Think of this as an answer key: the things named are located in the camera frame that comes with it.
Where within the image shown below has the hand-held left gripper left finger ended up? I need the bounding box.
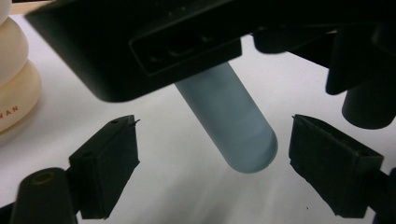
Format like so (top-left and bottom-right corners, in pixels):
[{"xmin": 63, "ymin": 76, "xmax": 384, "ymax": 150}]
[{"xmin": 68, "ymin": 114, "xmax": 141, "ymax": 220}]

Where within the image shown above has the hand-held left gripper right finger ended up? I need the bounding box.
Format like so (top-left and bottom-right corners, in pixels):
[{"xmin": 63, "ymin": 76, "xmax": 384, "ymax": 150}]
[{"xmin": 288, "ymin": 113, "xmax": 385, "ymax": 219}]

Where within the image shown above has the light blue paddle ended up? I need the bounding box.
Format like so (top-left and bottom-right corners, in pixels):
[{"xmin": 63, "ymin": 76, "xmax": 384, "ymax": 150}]
[{"xmin": 174, "ymin": 61, "xmax": 278, "ymax": 175}]

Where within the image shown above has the cream ribbed cup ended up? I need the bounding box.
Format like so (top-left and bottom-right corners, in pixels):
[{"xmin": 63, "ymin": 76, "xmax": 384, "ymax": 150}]
[{"xmin": 0, "ymin": 0, "xmax": 42, "ymax": 138}]

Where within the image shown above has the white table board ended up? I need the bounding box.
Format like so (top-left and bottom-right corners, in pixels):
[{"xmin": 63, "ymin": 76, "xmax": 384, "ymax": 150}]
[{"xmin": 0, "ymin": 13, "xmax": 396, "ymax": 224}]

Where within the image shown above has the light wooden table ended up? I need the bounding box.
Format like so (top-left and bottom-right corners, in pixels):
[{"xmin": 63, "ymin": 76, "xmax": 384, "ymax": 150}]
[{"xmin": 8, "ymin": 1, "xmax": 50, "ymax": 16}]

